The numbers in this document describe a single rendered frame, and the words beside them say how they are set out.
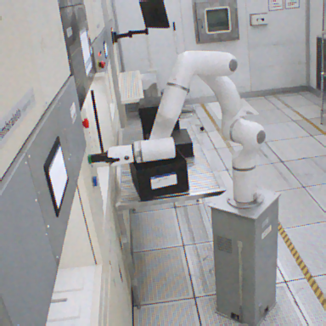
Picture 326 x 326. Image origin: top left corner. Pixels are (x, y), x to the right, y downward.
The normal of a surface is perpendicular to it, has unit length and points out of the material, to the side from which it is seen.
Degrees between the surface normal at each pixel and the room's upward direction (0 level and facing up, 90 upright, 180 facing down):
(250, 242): 90
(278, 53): 90
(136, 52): 90
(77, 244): 90
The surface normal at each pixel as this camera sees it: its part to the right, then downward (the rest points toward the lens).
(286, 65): 0.07, 0.40
